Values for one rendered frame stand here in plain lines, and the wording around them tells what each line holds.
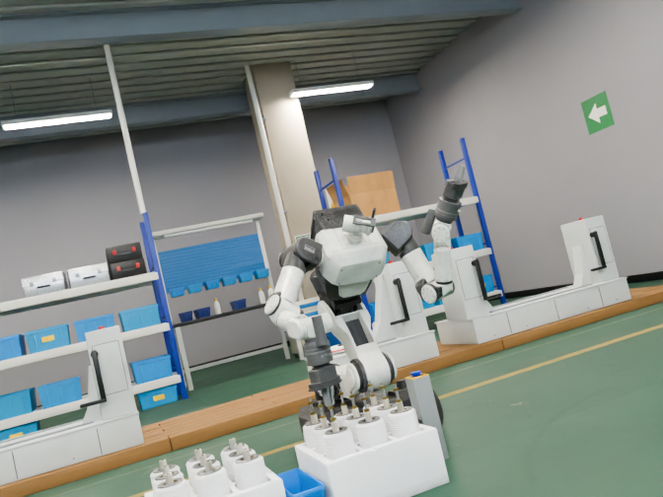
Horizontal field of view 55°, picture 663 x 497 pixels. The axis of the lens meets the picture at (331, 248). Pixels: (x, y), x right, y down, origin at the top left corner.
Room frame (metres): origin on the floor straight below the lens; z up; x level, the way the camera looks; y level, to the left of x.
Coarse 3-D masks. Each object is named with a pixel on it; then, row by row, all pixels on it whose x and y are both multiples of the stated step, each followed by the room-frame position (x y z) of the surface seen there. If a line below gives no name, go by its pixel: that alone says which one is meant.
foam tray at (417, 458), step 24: (432, 432) 2.13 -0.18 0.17; (312, 456) 2.16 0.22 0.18; (360, 456) 2.04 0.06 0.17; (384, 456) 2.07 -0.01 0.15; (408, 456) 2.09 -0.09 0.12; (432, 456) 2.12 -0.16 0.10; (336, 480) 2.01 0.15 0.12; (360, 480) 2.04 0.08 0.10; (384, 480) 2.06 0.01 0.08; (408, 480) 2.09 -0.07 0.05; (432, 480) 2.11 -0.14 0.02
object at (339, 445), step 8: (344, 432) 2.07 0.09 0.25; (328, 440) 2.06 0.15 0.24; (336, 440) 2.06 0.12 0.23; (344, 440) 2.06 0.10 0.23; (352, 440) 2.09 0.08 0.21; (328, 448) 2.07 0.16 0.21; (336, 448) 2.06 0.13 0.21; (344, 448) 2.06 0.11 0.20; (352, 448) 2.08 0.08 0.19; (328, 456) 2.08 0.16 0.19; (336, 456) 2.06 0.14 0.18; (344, 456) 2.06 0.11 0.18
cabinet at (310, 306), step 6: (306, 300) 7.80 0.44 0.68; (312, 300) 7.82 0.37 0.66; (318, 300) 7.84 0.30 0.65; (300, 306) 7.74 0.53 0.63; (306, 306) 7.77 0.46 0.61; (312, 306) 7.80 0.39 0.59; (306, 312) 7.78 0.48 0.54; (312, 312) 7.79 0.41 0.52; (288, 336) 8.23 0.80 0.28; (294, 342) 8.04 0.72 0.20; (294, 348) 8.10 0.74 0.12
